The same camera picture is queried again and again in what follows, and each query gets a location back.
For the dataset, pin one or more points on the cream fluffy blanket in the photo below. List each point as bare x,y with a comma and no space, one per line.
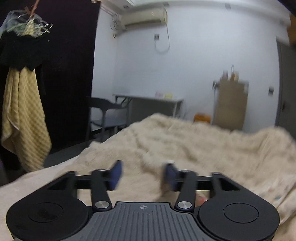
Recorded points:
263,162

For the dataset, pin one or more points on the dark grey chair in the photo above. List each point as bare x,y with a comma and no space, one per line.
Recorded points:
106,122

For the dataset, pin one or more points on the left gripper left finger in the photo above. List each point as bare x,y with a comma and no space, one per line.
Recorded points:
101,182

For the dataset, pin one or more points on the brown cardboard box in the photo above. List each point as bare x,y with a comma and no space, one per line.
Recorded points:
231,104

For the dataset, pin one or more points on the white wall air conditioner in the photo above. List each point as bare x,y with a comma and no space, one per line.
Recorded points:
144,18

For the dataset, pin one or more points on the orange bag on floor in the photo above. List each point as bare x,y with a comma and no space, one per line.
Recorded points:
202,117

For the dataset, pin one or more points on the black hanging garment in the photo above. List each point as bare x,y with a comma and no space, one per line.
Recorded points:
24,51

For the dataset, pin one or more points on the wire clothes hangers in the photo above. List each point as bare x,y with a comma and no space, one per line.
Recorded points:
21,23

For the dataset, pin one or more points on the yellow waffle towel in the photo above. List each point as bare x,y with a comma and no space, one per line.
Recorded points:
24,130

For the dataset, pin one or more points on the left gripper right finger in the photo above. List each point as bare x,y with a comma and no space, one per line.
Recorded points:
185,183

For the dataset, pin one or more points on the grey folding table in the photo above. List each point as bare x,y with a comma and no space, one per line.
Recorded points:
140,107

